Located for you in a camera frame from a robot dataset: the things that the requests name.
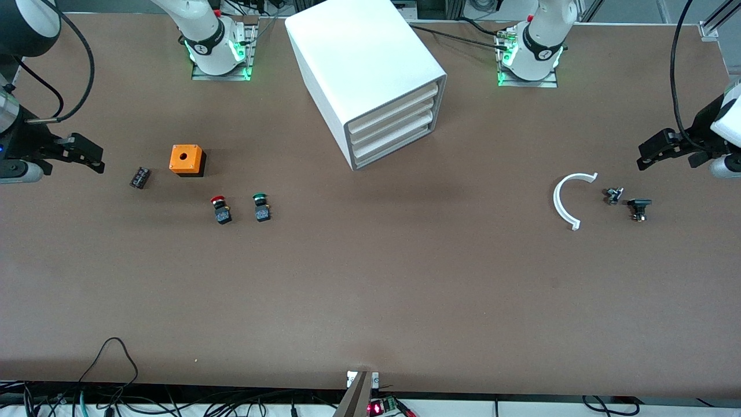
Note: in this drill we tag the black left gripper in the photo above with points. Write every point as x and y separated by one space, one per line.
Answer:
699 131

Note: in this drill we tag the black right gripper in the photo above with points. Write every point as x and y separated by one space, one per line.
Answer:
29 142

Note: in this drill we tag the red push button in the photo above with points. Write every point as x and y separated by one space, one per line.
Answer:
222 212

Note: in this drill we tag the white plastic drawer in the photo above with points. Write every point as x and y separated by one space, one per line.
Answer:
393 125
393 110
393 139

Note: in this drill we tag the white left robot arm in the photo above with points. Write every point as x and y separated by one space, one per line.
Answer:
544 35

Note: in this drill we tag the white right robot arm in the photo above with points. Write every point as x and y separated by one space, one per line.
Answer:
202 23

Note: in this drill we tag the green push button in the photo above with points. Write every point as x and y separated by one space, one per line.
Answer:
261 209

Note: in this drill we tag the dark cylindrical capacitor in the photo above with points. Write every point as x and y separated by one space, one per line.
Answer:
140 177

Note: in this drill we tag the small metal fitting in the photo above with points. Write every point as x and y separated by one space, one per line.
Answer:
612 195

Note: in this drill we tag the grey divided plastic bin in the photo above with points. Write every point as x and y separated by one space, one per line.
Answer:
359 52

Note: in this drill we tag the circuit board with red light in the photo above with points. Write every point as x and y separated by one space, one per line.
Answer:
385 407

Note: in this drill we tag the black flat-head switch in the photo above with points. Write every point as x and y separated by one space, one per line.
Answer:
639 204

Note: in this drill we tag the orange button enclosure box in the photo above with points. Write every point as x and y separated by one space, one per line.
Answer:
185 157

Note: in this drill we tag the aluminium frame profile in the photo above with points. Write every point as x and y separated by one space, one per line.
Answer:
715 20

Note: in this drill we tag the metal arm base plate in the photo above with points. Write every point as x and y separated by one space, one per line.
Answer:
250 52
550 82

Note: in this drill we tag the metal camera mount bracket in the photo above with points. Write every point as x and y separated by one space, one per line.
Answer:
356 397

